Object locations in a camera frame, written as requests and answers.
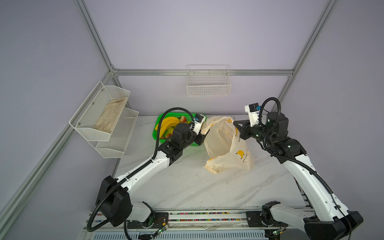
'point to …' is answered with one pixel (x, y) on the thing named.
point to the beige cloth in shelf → (108, 117)
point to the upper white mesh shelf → (98, 114)
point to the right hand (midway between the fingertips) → (234, 121)
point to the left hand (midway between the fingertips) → (204, 128)
